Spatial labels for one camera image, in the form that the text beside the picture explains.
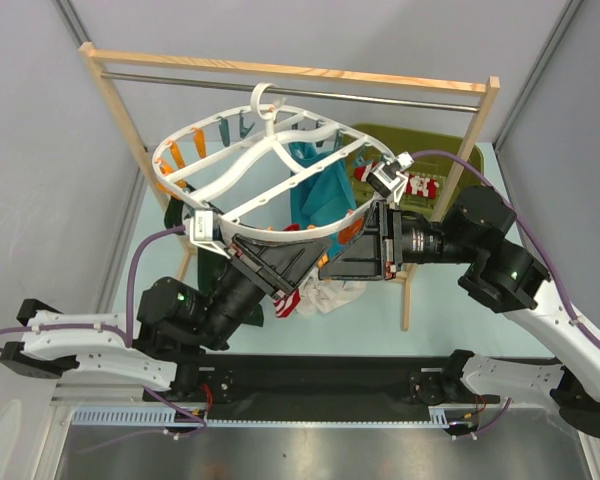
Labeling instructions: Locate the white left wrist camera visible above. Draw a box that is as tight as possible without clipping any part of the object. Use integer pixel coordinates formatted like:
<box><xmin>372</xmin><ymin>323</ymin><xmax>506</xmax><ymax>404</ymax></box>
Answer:
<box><xmin>187</xmin><ymin>209</ymin><xmax>229</xmax><ymax>258</ymax></box>

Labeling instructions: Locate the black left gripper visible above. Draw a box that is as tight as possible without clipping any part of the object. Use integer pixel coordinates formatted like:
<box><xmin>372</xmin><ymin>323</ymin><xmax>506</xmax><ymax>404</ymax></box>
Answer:
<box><xmin>191</xmin><ymin>234</ymin><xmax>332</xmax><ymax>352</ymax></box>

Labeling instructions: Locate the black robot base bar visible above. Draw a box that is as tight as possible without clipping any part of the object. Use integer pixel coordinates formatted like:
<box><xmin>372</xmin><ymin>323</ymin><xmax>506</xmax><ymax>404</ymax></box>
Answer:
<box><xmin>141</xmin><ymin>353</ymin><xmax>475</xmax><ymax>405</ymax></box>

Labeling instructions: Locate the olive green plastic basket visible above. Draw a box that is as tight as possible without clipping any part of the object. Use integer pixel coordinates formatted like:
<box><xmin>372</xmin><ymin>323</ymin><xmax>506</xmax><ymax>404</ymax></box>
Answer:
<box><xmin>349</xmin><ymin>123</ymin><xmax>484</xmax><ymax>221</ymax></box>

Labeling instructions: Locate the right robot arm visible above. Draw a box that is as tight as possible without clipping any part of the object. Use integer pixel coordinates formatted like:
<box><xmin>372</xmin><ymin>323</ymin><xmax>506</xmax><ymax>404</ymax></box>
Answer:
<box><xmin>318</xmin><ymin>186</ymin><xmax>600</xmax><ymax>439</ymax></box>

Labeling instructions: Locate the metal hanging rod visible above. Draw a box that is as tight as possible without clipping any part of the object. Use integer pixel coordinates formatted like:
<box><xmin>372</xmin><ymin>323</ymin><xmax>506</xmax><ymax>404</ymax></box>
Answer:
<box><xmin>101</xmin><ymin>72</ymin><xmax>478</xmax><ymax>113</ymax></box>

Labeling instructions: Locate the wooden drying rack frame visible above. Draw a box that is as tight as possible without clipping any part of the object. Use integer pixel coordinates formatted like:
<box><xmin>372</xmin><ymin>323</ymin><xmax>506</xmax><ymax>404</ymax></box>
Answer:
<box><xmin>78</xmin><ymin>41</ymin><xmax>501</xmax><ymax>332</ymax></box>

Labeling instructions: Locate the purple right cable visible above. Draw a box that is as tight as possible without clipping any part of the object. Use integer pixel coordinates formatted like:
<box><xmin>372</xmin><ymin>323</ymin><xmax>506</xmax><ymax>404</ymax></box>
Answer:
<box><xmin>409</xmin><ymin>149</ymin><xmax>600</xmax><ymax>441</ymax></box>

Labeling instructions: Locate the teal cloth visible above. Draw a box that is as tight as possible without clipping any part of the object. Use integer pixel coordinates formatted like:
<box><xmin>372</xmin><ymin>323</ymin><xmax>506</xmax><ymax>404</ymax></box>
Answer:
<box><xmin>288</xmin><ymin>142</ymin><xmax>357</xmax><ymax>258</ymax></box>

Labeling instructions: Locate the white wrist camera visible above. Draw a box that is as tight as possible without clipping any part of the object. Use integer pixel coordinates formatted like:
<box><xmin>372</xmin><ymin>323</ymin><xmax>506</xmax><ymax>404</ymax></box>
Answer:
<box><xmin>366</xmin><ymin>152</ymin><xmax>414</xmax><ymax>204</ymax></box>
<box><xmin>187</xmin><ymin>209</ymin><xmax>229</xmax><ymax>258</ymax></box>

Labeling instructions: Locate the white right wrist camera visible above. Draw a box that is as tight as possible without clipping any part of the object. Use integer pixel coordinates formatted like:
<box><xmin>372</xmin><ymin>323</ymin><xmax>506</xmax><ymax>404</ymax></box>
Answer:
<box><xmin>366</xmin><ymin>152</ymin><xmax>414</xmax><ymax>204</ymax></box>

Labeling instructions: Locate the orange clothespin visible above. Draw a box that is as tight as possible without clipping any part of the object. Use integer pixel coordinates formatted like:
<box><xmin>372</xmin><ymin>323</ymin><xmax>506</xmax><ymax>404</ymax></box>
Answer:
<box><xmin>337</xmin><ymin>217</ymin><xmax>365</xmax><ymax>245</ymax></box>
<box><xmin>317</xmin><ymin>254</ymin><xmax>329</xmax><ymax>269</ymax></box>

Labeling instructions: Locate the white round clip hanger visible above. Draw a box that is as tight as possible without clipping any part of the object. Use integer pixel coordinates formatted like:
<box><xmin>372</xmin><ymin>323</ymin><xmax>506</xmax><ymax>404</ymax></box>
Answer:
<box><xmin>151</xmin><ymin>83</ymin><xmax>397</xmax><ymax>254</ymax></box>

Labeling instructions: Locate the red white striped santa sock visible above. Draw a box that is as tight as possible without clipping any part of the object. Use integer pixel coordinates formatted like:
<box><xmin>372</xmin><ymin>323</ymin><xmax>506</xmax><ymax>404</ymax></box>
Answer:
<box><xmin>273</xmin><ymin>290</ymin><xmax>301</xmax><ymax>318</ymax></box>

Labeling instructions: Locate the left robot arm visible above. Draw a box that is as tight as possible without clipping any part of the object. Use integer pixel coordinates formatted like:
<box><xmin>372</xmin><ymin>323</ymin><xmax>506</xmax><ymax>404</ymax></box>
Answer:
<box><xmin>0</xmin><ymin>235</ymin><xmax>331</xmax><ymax>400</ymax></box>

